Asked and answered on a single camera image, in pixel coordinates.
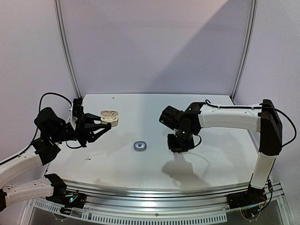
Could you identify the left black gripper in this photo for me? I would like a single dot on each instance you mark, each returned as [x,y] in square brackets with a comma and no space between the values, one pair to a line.
[81,133]

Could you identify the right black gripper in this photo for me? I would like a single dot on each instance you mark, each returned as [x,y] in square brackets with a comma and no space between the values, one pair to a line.
[179,144]

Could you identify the white earbud charging case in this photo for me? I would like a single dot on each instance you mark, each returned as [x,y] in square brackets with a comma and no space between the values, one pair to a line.
[109,116]

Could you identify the blue-grey earbud charging case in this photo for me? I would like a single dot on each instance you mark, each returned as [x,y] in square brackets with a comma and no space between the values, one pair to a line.
[140,146]

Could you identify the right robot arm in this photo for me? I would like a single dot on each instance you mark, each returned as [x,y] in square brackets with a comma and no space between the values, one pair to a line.
[262,118]

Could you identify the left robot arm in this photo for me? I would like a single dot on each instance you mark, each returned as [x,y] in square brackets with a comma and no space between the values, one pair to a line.
[53,131]

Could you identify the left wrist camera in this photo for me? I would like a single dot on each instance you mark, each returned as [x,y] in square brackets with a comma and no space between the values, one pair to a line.
[76,112]

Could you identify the front aluminium rail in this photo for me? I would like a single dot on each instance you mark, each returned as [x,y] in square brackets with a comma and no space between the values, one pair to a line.
[137,199]

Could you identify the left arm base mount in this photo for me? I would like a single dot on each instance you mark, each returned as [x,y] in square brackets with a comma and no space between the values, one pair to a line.
[70,199]

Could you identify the perforated cable tray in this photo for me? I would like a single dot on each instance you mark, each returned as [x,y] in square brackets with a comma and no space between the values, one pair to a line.
[46,213]

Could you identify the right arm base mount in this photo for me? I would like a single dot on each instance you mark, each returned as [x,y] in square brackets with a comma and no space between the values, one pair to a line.
[251,196]

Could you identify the left aluminium frame post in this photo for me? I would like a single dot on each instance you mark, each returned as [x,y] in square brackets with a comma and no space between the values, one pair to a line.
[66,49]

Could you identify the aluminium frame post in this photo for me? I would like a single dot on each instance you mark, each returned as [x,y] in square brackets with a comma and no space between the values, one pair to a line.
[66,49]
[245,50]

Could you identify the right aluminium frame post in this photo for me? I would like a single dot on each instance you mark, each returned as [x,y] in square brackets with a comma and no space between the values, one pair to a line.
[245,50]

